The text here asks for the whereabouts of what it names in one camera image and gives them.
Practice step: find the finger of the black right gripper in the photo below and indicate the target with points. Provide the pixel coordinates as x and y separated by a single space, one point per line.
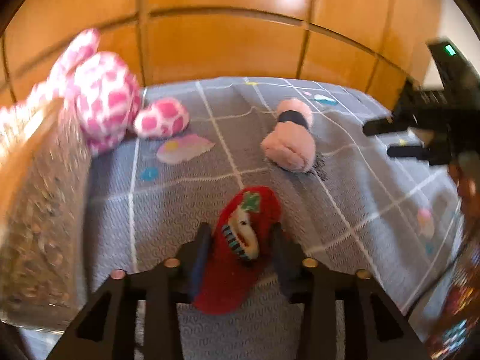
408 151
375 127

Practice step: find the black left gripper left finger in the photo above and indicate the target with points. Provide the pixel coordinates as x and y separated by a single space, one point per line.
105 327

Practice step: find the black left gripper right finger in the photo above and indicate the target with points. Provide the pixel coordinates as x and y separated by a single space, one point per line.
374 328

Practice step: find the red christmas sock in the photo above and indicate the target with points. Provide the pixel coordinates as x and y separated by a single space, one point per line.
240 250

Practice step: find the pink fluffy sock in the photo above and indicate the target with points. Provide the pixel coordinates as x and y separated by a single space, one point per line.
291 145

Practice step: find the person's right hand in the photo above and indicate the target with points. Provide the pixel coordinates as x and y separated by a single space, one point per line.
465 174

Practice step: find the grey checked table cloth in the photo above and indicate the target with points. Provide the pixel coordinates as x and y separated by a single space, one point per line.
357 209

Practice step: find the wooden headboard panelling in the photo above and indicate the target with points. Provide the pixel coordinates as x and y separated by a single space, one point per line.
369 45

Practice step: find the silver embossed tissue box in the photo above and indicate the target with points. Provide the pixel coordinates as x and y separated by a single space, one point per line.
44 178

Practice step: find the pink white spotted plush toy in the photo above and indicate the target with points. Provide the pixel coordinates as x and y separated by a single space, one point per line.
106 96

